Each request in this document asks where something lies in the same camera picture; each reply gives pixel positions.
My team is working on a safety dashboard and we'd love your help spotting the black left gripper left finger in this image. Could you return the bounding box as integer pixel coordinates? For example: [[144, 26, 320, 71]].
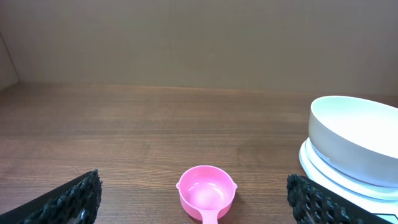
[[1, 170, 102, 224]]

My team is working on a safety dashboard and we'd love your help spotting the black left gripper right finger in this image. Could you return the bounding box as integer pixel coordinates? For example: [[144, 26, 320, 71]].
[[287, 174, 390, 224]]

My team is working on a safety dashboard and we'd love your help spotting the white digital kitchen scale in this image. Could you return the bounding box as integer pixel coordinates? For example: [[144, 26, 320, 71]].
[[299, 139, 397, 223]]

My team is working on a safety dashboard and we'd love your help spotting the white round bowl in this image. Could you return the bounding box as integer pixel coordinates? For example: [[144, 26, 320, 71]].
[[308, 96, 397, 187]]

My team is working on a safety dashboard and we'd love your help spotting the pink plastic measuring scoop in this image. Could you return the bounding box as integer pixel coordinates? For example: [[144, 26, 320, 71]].
[[176, 165, 238, 224]]

